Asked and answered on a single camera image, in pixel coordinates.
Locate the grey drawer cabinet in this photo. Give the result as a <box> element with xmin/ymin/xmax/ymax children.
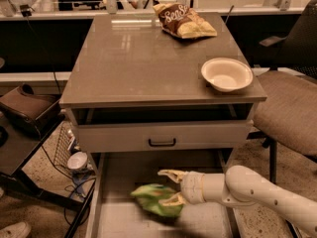
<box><xmin>58</xmin><ymin>13</ymin><xmax>267</xmax><ymax>238</ymax></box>

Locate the open middle drawer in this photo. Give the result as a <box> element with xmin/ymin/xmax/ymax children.
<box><xmin>86</xmin><ymin>150</ymin><xmax>242</xmax><ymax>238</ymax></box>

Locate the brown bag on side table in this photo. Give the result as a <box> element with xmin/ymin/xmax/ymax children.
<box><xmin>0</xmin><ymin>84</ymin><xmax>60</xmax><ymax>138</ymax></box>

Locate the black cable on floor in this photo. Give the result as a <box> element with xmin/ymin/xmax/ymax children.
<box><xmin>41</xmin><ymin>146</ymin><xmax>97</xmax><ymax>227</ymax></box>

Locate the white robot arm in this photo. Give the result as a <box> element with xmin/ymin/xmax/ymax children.
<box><xmin>158</xmin><ymin>166</ymin><xmax>317</xmax><ymax>238</ymax></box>

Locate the white cup on floor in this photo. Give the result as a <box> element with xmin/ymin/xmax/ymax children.
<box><xmin>67</xmin><ymin>152</ymin><xmax>88</xmax><ymax>173</ymax></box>

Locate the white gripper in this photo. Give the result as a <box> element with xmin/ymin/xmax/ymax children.
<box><xmin>158</xmin><ymin>170</ymin><xmax>204</xmax><ymax>206</ymax></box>

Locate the white shoe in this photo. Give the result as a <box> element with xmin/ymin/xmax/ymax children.
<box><xmin>0</xmin><ymin>221</ymin><xmax>32</xmax><ymax>238</ymax></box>

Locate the black side table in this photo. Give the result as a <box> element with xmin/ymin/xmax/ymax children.
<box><xmin>0</xmin><ymin>114</ymin><xmax>95</xmax><ymax>238</ymax></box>

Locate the green rice chip bag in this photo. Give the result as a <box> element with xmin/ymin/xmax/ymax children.
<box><xmin>131</xmin><ymin>183</ymin><xmax>183</xmax><ymax>218</ymax></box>

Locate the white paper bowl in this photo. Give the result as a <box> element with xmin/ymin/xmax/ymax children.
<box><xmin>201</xmin><ymin>58</ymin><xmax>254</xmax><ymax>92</ymax></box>

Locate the upper drawer with black handle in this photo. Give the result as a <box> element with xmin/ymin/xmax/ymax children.
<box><xmin>70</xmin><ymin>104</ymin><xmax>255</xmax><ymax>154</ymax></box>

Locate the wire basket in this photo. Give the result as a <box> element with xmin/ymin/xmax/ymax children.
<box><xmin>53</xmin><ymin>123</ymin><xmax>76</xmax><ymax>177</ymax></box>

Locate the brown yellow chip bag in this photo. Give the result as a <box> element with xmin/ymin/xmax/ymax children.
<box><xmin>154</xmin><ymin>3</ymin><xmax>217</xmax><ymax>39</ymax></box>

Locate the grey office chair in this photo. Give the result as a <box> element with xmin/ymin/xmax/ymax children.
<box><xmin>249</xmin><ymin>0</ymin><xmax>317</xmax><ymax>182</ymax></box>

